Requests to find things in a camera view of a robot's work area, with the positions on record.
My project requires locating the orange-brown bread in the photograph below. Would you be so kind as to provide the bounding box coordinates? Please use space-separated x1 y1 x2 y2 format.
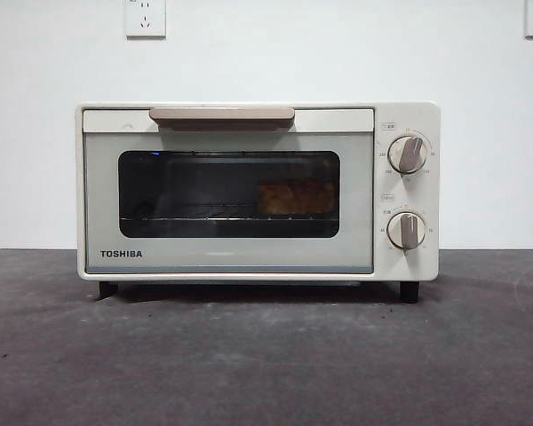
256 177 337 216

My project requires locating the cream oven knob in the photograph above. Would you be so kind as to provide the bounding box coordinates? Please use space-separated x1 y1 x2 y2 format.
387 134 430 175
386 209 428 255

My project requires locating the cream Toshiba toaster oven body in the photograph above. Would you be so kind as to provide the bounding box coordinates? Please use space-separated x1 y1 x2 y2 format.
74 100 443 304

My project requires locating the metal wire oven rack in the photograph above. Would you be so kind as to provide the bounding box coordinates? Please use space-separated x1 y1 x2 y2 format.
119 201 339 223

